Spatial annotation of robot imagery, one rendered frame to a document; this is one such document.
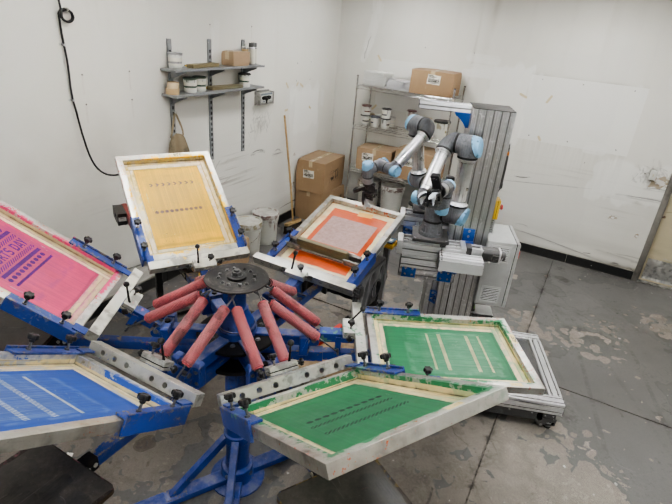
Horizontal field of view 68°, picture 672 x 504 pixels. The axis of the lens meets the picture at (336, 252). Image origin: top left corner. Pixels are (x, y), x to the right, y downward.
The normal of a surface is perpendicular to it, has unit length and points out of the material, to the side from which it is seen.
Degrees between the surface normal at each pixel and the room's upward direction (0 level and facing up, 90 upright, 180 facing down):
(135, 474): 0
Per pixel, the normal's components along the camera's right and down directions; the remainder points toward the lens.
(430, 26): -0.48, 0.34
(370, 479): 0.08, -0.90
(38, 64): 0.87, 0.27
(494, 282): -0.15, 0.41
